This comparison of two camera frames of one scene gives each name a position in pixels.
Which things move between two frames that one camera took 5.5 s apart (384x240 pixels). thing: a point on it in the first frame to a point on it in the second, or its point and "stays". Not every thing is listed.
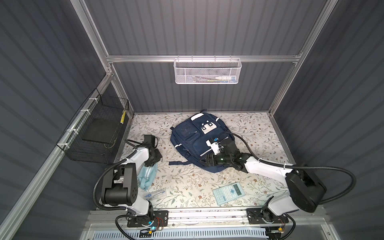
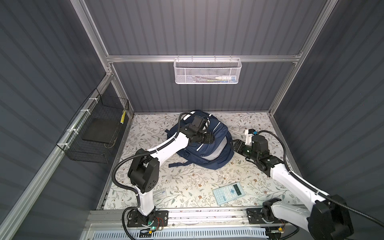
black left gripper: x=158 y=156 to x=208 y=139
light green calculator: x=228 y=194 stays
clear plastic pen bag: x=149 y=195 stays
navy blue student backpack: x=189 y=135 stays
